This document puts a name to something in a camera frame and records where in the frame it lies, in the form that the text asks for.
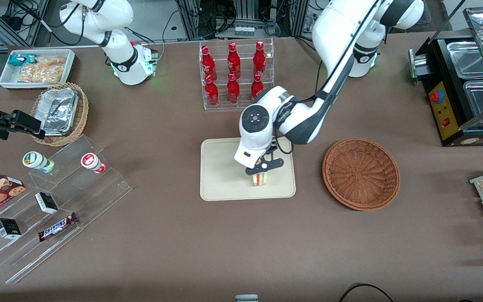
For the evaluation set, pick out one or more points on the triangular sandwich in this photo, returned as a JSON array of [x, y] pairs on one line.
[[260, 179]]

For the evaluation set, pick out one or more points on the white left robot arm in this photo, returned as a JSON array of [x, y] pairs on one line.
[[338, 25]]

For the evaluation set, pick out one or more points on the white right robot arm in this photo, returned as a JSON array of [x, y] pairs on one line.
[[118, 54]]

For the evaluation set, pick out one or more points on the beige plastic tray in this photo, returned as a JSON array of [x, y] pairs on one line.
[[220, 176]]

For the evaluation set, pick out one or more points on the white rectangular snack tray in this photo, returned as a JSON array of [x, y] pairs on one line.
[[9, 79]]

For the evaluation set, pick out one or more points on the light wicker basket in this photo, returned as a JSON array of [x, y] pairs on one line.
[[83, 113]]

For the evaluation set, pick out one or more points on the brown round wicker basket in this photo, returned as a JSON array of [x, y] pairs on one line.
[[361, 174]]

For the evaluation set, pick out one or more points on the stacked aluminium foil containers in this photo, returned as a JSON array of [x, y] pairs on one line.
[[59, 111]]

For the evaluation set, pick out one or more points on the green lidded yogurt cup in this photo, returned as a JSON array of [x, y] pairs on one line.
[[36, 160]]

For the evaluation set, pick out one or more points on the clear acrylic bottle rack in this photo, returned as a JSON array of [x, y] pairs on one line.
[[224, 105]]

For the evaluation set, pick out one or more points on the clear bag of crackers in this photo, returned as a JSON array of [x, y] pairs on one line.
[[42, 70]]

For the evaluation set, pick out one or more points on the red cola bottle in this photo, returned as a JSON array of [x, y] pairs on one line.
[[233, 61], [207, 63], [233, 91], [259, 59], [211, 93], [257, 86]]

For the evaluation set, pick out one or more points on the green snack packet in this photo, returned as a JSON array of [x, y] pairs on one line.
[[17, 59]]

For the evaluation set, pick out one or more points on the red lidded yogurt cup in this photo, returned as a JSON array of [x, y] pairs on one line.
[[90, 161]]

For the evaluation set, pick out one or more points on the small black box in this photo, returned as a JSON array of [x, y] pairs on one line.
[[8, 228], [46, 202]]

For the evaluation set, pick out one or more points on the clear acrylic stepped display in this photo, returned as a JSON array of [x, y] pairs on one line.
[[99, 197]]

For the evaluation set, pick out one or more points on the Snickers chocolate bar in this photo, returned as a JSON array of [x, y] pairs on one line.
[[57, 227]]

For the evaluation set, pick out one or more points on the small grey device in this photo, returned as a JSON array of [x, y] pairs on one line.
[[246, 298]]

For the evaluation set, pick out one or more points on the black food warmer machine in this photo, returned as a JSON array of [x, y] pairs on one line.
[[447, 113]]

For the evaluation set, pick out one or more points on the aluminium profile frame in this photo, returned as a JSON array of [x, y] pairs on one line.
[[187, 19]]

